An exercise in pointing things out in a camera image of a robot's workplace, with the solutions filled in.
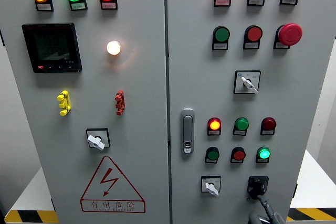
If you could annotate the black yellow striped tape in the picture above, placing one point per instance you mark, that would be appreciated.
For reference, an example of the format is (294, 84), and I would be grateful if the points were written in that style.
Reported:
(312, 214)
(31, 216)

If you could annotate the silver door lock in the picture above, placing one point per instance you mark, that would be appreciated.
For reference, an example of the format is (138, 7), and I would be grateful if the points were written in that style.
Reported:
(187, 129)

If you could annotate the small green push button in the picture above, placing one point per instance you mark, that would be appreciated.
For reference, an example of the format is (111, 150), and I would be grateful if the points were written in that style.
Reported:
(212, 154)

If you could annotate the small red push button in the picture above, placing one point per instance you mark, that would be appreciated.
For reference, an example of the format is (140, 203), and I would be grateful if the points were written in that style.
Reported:
(238, 154)

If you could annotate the large green push button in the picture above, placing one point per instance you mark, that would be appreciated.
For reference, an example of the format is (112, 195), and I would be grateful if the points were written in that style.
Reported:
(221, 34)

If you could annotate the small green indicator lamp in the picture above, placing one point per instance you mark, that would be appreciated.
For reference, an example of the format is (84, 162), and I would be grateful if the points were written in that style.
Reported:
(241, 123)
(263, 153)

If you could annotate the black knob turn switch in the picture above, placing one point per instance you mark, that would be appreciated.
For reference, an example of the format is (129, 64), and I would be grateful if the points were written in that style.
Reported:
(257, 186)

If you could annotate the pale grey cabinet door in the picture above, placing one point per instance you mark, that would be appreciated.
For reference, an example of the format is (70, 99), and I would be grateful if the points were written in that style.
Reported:
(204, 90)
(141, 90)

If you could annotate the black door hinge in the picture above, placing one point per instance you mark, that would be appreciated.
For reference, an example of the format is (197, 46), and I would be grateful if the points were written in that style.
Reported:
(52, 204)
(2, 37)
(295, 190)

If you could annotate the large red push button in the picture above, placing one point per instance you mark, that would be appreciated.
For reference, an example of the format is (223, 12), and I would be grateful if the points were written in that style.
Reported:
(254, 34)

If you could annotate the black display meter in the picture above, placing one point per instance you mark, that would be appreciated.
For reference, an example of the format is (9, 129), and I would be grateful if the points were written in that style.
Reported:
(51, 47)

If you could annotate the red warning triangle sign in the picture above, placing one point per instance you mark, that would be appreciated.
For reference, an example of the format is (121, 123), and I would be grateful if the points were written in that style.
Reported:
(113, 204)

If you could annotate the white lamp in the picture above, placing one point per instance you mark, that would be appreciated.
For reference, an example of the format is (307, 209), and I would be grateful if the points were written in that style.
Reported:
(113, 48)

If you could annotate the small red indicator lamp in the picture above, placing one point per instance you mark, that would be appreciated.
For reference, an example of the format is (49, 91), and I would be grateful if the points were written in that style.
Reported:
(268, 123)
(214, 124)

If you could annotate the small label plate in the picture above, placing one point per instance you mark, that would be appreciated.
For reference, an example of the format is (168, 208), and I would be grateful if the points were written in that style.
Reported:
(267, 132)
(108, 5)
(236, 161)
(239, 132)
(262, 160)
(222, 2)
(44, 7)
(288, 0)
(251, 46)
(281, 45)
(78, 6)
(210, 161)
(255, 1)
(214, 132)
(220, 46)

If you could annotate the large red stop button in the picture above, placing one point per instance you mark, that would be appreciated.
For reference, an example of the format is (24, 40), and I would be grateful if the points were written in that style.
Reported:
(290, 34)

